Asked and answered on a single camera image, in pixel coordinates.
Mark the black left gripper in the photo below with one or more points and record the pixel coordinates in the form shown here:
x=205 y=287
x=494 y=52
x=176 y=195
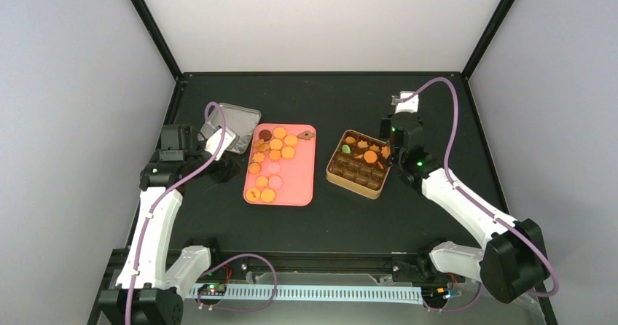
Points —
x=224 y=170

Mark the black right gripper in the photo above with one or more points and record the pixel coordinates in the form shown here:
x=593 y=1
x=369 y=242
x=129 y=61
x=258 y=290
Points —
x=382 y=127

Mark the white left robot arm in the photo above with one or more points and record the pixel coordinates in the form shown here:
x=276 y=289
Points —
x=147 y=291

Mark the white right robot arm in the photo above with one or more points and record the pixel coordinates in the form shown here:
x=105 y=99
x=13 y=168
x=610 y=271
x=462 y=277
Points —
x=510 y=258

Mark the round plain tan cookie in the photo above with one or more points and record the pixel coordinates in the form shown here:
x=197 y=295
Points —
x=370 y=156

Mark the yellow biscuit red cross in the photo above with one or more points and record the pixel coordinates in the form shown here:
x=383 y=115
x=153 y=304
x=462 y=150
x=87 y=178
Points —
x=253 y=195

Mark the gold cookie tin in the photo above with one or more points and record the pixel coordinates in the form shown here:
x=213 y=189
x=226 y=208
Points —
x=351 y=172

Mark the pink sandwich cookie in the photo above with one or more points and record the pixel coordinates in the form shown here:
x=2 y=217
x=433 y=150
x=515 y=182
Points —
x=275 y=182
x=273 y=168

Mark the silver metal tin lid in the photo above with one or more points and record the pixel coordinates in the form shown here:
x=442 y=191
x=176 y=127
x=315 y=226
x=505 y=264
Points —
x=241 y=123

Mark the dark chocolate round cookie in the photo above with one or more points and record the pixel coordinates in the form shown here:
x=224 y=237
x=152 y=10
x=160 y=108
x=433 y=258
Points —
x=265 y=135

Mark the pink plastic tray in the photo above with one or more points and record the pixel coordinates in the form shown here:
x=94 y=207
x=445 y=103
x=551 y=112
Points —
x=297 y=173

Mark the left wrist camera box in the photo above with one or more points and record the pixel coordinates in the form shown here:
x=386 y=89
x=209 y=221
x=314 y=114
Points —
x=219 y=142

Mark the white slotted cable duct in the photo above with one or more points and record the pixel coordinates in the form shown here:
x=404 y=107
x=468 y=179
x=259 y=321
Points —
x=390 y=294

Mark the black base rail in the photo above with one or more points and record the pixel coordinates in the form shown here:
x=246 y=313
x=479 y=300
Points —
x=402 y=267

